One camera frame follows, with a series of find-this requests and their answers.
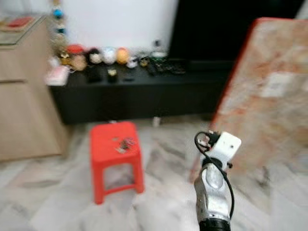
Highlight black television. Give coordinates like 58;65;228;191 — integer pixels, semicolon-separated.
168;0;305;74

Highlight tall gold blue trophy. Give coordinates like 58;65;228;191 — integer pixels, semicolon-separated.
51;0;68;61

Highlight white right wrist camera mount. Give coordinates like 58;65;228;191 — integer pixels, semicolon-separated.
209;131;242;167

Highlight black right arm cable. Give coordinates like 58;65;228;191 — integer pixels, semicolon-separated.
194;131;236;220

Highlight small white toy figure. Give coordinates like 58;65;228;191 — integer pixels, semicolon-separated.
127;56;138;69

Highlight metal key bunch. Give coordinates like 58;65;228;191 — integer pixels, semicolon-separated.
112;137;136;154

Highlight red-capped figurine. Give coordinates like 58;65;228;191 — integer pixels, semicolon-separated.
66;44;86;72

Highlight white round figurine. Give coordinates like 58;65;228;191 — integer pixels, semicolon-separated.
102;47;117;64

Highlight small black gold case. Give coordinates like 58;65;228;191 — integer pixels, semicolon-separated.
107;68;119;83

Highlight light wooden cabinet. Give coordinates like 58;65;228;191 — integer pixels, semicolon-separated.
0;14;68;162

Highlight black-haired figurine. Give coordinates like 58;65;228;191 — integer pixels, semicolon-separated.
86;47;103;66

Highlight flat red box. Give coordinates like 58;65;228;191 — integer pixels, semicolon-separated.
7;16;35;28

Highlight black low tv bench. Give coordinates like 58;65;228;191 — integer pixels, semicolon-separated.
51;62;234;125

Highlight orange round figurine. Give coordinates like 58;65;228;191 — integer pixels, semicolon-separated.
115;47;129;65

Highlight black wallet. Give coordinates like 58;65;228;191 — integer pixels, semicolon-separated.
87;66;103;83

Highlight pink white tissue pack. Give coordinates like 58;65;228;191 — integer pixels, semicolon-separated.
47;65;71;87

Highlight black remote controls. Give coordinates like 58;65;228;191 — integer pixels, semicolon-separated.
147;59;187;77

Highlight marble pattern red-edged board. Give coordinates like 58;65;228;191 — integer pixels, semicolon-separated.
190;17;308;182

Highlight red plastic stool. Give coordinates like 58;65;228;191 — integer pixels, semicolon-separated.
89;121;145;205

